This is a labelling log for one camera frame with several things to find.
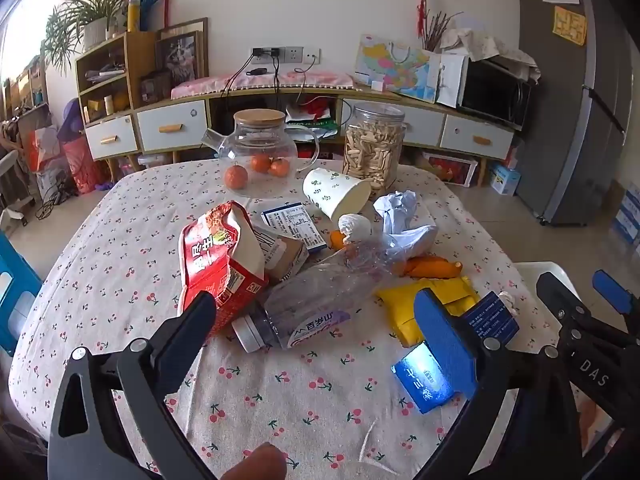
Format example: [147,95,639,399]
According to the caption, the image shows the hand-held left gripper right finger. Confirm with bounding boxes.
[400,287,597,480]

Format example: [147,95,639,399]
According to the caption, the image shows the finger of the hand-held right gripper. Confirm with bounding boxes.
[592,270,640,346]
[536,272,595,333]

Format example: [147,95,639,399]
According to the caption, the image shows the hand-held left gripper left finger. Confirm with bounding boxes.
[47,290,219,480]

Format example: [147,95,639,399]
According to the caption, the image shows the light blue packet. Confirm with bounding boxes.
[391,341,463,415]

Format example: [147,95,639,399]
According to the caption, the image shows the yellow packet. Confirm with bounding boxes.
[376,275,481,348]

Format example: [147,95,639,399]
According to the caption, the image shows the white tissue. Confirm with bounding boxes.
[338,213,373,241]
[372,190,440,261]

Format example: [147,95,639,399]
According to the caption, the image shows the white paper cup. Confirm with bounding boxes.
[302,167,372,222]

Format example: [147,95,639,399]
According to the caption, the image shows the person's left hand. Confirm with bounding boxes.
[225,442,288,480]

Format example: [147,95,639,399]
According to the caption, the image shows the dark blue box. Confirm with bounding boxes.
[462,291,521,346]

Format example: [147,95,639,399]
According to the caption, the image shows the red snack bag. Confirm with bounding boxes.
[178,201,268,341]

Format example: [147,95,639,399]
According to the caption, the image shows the long orange peel piece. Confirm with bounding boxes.
[400,256,463,279]

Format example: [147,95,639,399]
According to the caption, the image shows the brown cardboard box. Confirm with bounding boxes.
[250,225,311,283]

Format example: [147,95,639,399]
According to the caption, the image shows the crushed clear plastic bottle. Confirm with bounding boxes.
[231,240,396,353]

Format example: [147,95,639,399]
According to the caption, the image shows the blue and white carton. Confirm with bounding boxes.
[490,160,521,196]

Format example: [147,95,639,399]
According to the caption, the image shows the blue and white medicine box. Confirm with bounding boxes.
[261,202,328,252]

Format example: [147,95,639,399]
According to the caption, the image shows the cherry print tablecloth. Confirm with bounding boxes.
[7,157,616,480]

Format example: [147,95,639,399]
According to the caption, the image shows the grey refrigerator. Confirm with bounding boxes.
[515,0,633,226]

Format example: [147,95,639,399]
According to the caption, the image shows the red gift box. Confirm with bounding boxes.
[422,152,478,188]

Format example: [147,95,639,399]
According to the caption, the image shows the blue plastic stool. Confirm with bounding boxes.
[0,232,43,356]

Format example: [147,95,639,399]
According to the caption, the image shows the red shopping bag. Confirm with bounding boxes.
[57,97,108,193]

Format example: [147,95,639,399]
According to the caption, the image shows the glass teapot with bamboo lid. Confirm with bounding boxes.
[201,109,321,198]

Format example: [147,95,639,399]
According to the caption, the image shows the wooden cabinet with white drawers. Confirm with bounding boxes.
[82,82,516,188]

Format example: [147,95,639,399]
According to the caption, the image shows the clear plastic biscuit jar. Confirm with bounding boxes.
[342,102,407,193]

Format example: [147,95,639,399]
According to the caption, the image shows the black microwave oven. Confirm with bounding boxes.
[457,57,533,131]

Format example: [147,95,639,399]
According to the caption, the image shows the floral cloth cover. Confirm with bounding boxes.
[440,27,541,83]

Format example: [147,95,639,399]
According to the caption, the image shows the framed picture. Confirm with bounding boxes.
[155,17,209,96]

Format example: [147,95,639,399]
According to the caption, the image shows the pink cloth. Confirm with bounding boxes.
[170,69,356,101]

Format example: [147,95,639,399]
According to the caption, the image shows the yellow paper note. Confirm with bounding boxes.
[552,6,588,47]

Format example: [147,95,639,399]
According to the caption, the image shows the wooden shelf unit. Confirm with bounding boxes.
[75,31,161,126]

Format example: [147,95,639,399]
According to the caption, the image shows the map printed bag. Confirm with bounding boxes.
[354,35,443,103]

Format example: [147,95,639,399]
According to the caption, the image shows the dried twigs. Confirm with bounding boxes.
[420,10,463,53]

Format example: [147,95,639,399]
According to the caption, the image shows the potted green plant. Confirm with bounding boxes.
[42,0,151,71]

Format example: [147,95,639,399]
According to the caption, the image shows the wall power outlet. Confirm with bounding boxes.
[251,46,321,65]

